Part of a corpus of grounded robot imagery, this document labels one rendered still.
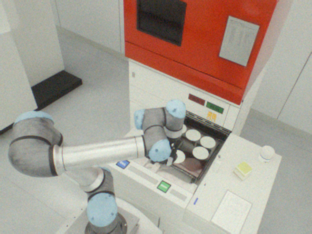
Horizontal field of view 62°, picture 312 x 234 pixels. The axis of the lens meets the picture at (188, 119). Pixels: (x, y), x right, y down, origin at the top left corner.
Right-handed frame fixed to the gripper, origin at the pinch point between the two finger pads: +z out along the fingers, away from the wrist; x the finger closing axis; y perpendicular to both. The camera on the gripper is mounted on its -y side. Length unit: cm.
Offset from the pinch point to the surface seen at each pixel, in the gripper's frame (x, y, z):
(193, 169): -6.2, 23.7, 25.7
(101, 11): 232, 203, 54
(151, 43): 46, 53, -24
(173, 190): -5.2, 1.7, 20.0
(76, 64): 235, 149, 115
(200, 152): -4.0, 37.4, 25.7
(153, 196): 2.8, -4.1, 25.4
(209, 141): -5, 49, 26
